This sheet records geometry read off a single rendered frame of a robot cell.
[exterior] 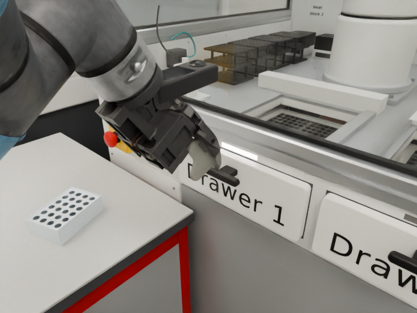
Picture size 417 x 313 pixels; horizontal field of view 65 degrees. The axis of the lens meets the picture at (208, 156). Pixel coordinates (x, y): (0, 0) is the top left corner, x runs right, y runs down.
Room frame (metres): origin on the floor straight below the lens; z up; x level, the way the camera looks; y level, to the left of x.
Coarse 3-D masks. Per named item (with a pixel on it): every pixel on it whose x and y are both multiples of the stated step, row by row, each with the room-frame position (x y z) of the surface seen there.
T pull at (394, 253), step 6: (390, 252) 0.31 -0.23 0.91; (396, 252) 0.30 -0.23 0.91; (390, 258) 0.30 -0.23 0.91; (396, 258) 0.30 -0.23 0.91; (402, 258) 0.29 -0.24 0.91; (408, 258) 0.29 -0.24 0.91; (414, 258) 0.29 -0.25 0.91; (396, 264) 0.29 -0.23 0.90; (402, 264) 0.29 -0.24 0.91; (408, 264) 0.29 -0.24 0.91; (414, 264) 0.28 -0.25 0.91; (408, 270) 0.29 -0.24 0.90; (414, 270) 0.28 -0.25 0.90
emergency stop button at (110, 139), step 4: (108, 132) 0.70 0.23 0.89; (104, 136) 0.70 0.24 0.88; (108, 136) 0.69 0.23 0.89; (112, 136) 0.69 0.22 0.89; (116, 136) 0.71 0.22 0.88; (104, 140) 0.71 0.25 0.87; (108, 140) 0.69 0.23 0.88; (112, 140) 0.69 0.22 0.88; (116, 140) 0.69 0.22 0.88; (108, 144) 0.69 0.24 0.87; (112, 144) 0.69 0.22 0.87; (116, 144) 0.69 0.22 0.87
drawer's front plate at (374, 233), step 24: (336, 216) 0.38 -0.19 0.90; (360, 216) 0.36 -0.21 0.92; (384, 216) 0.35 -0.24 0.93; (336, 240) 0.38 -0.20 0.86; (360, 240) 0.36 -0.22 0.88; (384, 240) 0.34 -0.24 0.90; (408, 240) 0.32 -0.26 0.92; (360, 264) 0.35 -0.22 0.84; (384, 264) 0.33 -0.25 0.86; (384, 288) 0.32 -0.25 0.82; (408, 288) 0.31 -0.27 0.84
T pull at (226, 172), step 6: (210, 168) 0.51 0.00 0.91; (222, 168) 0.51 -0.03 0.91; (228, 168) 0.51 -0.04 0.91; (234, 168) 0.51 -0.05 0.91; (210, 174) 0.50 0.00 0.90; (216, 174) 0.49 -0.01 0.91; (222, 174) 0.49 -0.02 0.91; (228, 174) 0.49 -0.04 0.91; (234, 174) 0.50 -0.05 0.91; (222, 180) 0.48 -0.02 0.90; (228, 180) 0.47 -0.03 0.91; (234, 180) 0.47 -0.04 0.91; (234, 186) 0.47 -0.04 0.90
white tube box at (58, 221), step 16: (64, 192) 0.60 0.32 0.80; (80, 192) 0.60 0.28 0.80; (48, 208) 0.55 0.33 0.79; (64, 208) 0.54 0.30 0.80; (80, 208) 0.55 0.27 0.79; (96, 208) 0.57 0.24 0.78; (32, 224) 0.50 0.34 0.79; (48, 224) 0.50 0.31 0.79; (64, 224) 0.49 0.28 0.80; (80, 224) 0.52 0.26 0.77; (48, 240) 0.49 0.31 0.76; (64, 240) 0.48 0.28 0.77
